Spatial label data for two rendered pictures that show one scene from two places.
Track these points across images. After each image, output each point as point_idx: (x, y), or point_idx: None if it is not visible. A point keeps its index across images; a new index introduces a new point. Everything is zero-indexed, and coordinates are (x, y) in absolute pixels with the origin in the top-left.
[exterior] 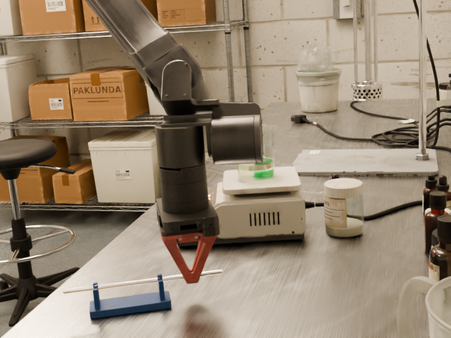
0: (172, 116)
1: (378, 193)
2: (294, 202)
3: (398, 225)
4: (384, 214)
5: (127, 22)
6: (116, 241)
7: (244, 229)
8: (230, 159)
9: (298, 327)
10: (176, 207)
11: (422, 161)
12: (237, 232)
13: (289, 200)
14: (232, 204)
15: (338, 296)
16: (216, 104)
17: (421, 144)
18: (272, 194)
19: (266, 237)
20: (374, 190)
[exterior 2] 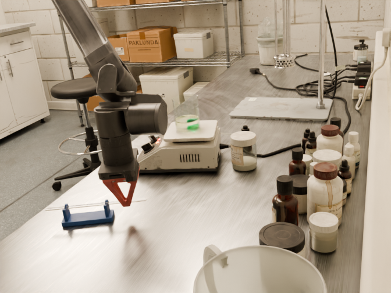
0: (105, 102)
1: (280, 135)
2: (208, 148)
3: (282, 163)
4: (277, 153)
5: (82, 35)
6: None
7: (177, 164)
8: (141, 132)
9: (182, 243)
10: (109, 162)
11: (319, 109)
12: (172, 165)
13: (205, 146)
14: (169, 147)
15: (218, 219)
16: (132, 95)
17: (319, 97)
18: (196, 142)
19: (191, 169)
20: (278, 132)
